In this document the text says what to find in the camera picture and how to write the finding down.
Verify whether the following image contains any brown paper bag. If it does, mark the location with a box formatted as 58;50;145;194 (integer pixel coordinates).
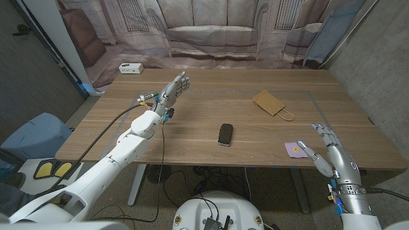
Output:
252;89;296;122

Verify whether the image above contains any black computer module with antenna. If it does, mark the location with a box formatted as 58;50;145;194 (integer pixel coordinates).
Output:
202;215;231;230

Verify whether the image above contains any black floor cable bundle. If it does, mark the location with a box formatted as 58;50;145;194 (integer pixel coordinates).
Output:
162;165;245;210

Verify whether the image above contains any white pedal base plate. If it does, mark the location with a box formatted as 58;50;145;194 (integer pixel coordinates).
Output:
17;157;86;196

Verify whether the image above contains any yellow black foot pedal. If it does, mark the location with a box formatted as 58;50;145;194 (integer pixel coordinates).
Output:
52;162;73;179
33;161;54;180

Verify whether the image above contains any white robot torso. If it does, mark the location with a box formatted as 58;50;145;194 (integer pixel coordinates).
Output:
172;190;265;230

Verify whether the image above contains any white power box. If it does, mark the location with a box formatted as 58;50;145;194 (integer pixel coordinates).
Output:
118;63;144;75

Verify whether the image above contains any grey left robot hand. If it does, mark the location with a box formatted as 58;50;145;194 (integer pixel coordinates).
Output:
154;71;192;118

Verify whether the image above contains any green whiteboard marker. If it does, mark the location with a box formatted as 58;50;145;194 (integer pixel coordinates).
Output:
138;91;159;102

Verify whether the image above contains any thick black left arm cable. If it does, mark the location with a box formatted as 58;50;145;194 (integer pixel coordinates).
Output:
35;102;155;196

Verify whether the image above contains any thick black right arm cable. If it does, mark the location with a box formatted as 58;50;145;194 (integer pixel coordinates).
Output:
364;187;409;203

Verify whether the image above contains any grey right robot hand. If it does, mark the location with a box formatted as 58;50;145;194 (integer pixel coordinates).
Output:
296;123;364;188

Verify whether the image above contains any black round floor device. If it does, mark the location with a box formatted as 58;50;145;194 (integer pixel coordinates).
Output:
146;164;172;185

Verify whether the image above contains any thin black left wrist cable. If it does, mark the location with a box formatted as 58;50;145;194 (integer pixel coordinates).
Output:
89;123;166;224

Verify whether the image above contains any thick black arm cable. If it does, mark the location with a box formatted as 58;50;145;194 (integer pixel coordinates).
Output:
35;102;155;196
364;187;409;203

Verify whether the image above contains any black felt board eraser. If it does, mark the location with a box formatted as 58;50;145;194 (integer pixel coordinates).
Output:
217;123;234;148

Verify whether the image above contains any printed sofa room backdrop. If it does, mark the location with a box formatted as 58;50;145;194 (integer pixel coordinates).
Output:
56;0;380;89

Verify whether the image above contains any person in blue jeans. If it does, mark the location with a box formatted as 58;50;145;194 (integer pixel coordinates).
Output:
0;182;36;219

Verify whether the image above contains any grey table leg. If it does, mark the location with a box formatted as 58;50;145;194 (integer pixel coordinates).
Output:
289;167;311;214

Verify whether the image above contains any white table leg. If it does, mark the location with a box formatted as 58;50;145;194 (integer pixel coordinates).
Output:
127;164;148;207

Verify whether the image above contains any purple smiley sticker note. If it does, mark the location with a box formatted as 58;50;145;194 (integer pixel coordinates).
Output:
284;141;309;159

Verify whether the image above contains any black door handle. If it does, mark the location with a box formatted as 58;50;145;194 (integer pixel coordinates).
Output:
12;24;33;36

